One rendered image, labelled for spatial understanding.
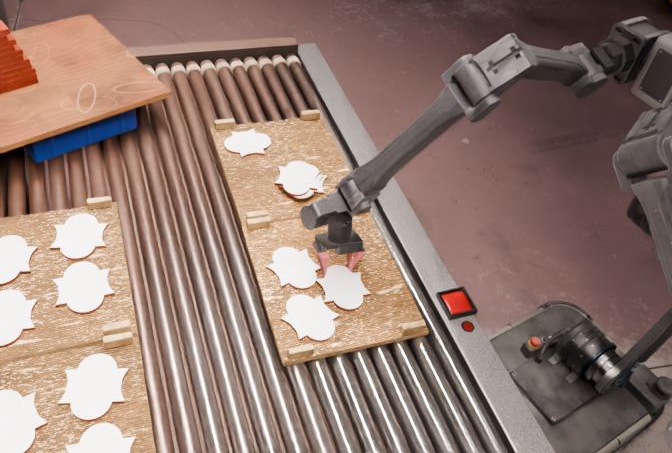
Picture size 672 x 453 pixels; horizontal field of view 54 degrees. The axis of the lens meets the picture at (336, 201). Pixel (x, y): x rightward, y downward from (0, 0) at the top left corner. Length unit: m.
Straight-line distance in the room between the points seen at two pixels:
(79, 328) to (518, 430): 0.96
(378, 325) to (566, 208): 2.12
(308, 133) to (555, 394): 1.22
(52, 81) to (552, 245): 2.30
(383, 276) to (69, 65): 1.10
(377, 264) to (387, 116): 2.15
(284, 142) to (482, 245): 1.45
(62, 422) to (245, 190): 0.74
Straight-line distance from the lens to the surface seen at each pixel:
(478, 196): 3.37
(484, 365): 1.57
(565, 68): 1.43
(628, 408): 2.55
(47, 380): 1.47
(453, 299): 1.64
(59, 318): 1.55
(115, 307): 1.54
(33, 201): 1.83
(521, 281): 3.06
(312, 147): 1.94
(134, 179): 1.85
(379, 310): 1.56
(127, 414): 1.40
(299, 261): 1.61
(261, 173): 1.83
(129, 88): 1.97
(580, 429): 2.42
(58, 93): 1.97
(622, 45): 1.62
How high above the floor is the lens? 2.16
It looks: 44 degrees down
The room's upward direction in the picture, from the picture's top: 10 degrees clockwise
